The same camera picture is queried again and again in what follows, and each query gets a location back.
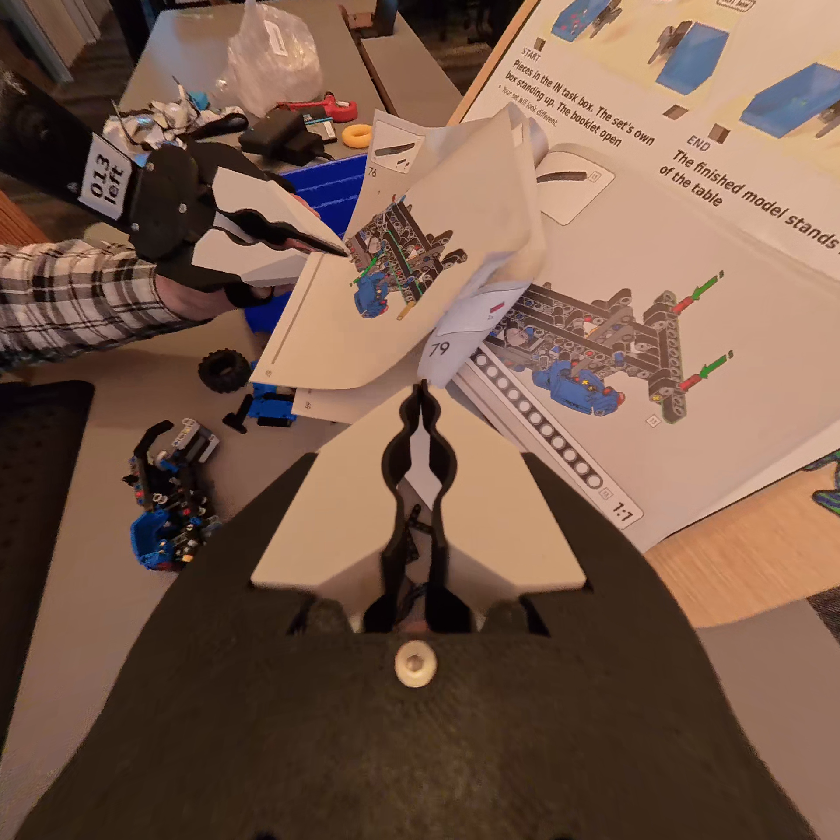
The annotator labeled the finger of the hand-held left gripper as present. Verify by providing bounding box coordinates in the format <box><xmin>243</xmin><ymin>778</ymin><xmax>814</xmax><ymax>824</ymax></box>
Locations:
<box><xmin>210</xmin><ymin>166</ymin><xmax>349</xmax><ymax>258</ymax></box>
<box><xmin>192</xmin><ymin>225</ymin><xmax>311</xmax><ymax>287</ymax></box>

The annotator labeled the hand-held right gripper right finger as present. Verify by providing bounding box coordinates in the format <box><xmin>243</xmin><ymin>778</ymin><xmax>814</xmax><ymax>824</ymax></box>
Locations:
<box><xmin>423</xmin><ymin>381</ymin><xmax>587</xmax><ymax>632</ymax></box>

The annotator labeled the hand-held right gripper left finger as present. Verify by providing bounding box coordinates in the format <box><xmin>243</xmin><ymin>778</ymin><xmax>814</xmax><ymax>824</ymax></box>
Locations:
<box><xmin>249</xmin><ymin>382</ymin><xmax>421</xmax><ymax>634</ymax></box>

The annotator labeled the black blue toy car chassis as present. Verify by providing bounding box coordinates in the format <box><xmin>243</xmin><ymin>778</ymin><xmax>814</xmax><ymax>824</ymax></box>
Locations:
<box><xmin>123</xmin><ymin>419</ymin><xmax>225</xmax><ymax>572</ymax></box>

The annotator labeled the white instruction booklet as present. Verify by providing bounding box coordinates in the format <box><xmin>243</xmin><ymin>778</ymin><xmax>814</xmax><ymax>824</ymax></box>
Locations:
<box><xmin>249</xmin><ymin>104</ymin><xmax>840</xmax><ymax>553</ymax></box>

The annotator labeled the person's left forearm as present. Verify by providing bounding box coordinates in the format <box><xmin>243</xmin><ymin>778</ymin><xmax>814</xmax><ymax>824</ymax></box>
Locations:
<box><xmin>0</xmin><ymin>239</ymin><xmax>214</xmax><ymax>375</ymax></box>

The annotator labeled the grey desk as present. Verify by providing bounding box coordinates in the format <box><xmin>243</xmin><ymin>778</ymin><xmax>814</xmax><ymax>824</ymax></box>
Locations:
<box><xmin>0</xmin><ymin>220</ymin><xmax>840</xmax><ymax>840</ymax></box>

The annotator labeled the printed task instruction sheet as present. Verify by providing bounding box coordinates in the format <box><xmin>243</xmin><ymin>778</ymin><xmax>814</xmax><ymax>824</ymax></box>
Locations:
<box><xmin>459</xmin><ymin>0</ymin><xmax>840</xmax><ymax>277</ymax></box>

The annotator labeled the person's left hand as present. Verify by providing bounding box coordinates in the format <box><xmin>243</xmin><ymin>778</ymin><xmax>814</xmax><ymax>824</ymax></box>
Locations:
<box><xmin>156</xmin><ymin>272</ymin><xmax>293</xmax><ymax>322</ymax></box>

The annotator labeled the blue storage bin with tag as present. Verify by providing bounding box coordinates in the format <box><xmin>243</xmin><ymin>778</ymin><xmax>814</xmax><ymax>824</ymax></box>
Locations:
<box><xmin>244</xmin><ymin>154</ymin><xmax>370</xmax><ymax>337</ymax></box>

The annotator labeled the black power adapter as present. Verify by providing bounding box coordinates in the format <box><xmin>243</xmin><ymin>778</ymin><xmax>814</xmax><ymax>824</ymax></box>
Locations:
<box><xmin>238</xmin><ymin>108</ymin><xmax>332</xmax><ymax>166</ymax></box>

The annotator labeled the crumpled white wrapper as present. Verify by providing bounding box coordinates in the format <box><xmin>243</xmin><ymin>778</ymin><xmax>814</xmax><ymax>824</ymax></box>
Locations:
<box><xmin>105</xmin><ymin>92</ymin><xmax>250</xmax><ymax>151</ymax></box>

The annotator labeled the red hand tool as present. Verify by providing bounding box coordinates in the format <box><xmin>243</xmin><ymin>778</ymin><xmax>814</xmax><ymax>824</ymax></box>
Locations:
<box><xmin>279</xmin><ymin>94</ymin><xmax>358</xmax><ymax>124</ymax></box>

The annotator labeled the black toy tire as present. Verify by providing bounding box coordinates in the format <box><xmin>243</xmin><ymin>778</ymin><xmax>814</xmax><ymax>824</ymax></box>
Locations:
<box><xmin>198</xmin><ymin>349</ymin><xmax>253</xmax><ymax>395</ymax></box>

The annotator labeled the blue curved panel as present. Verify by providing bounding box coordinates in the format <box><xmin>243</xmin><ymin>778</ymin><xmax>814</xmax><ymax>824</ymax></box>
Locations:
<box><xmin>248</xmin><ymin>379</ymin><xmax>298</xmax><ymax>424</ymax></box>

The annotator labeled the short black beam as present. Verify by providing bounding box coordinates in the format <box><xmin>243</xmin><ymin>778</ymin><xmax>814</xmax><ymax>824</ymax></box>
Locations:
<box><xmin>222</xmin><ymin>392</ymin><xmax>256</xmax><ymax>435</ymax></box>

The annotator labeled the large clear plastic bag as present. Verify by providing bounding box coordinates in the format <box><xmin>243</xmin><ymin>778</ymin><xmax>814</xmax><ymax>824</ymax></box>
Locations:
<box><xmin>226</xmin><ymin>0</ymin><xmax>324</xmax><ymax>118</ymax></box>

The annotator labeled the grey side table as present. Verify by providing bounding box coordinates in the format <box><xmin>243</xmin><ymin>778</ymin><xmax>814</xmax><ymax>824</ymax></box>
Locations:
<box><xmin>121</xmin><ymin>0</ymin><xmax>368</xmax><ymax>161</ymax></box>

